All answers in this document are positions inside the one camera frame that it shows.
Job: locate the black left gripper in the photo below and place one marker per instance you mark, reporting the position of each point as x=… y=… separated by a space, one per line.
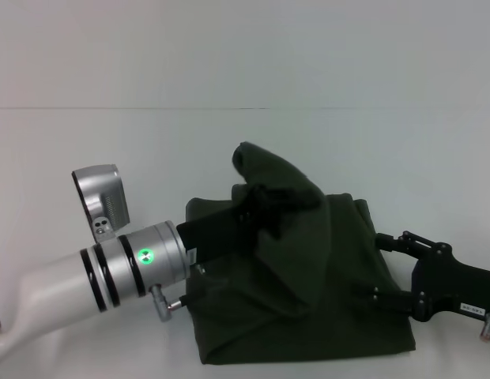
x=217 y=237

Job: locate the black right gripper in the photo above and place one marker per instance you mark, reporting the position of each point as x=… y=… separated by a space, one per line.
x=454 y=288

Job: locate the dark green t-shirt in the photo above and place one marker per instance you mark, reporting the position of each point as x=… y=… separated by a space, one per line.
x=288 y=316

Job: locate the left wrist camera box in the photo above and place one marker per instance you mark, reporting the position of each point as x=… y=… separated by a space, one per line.
x=95 y=189

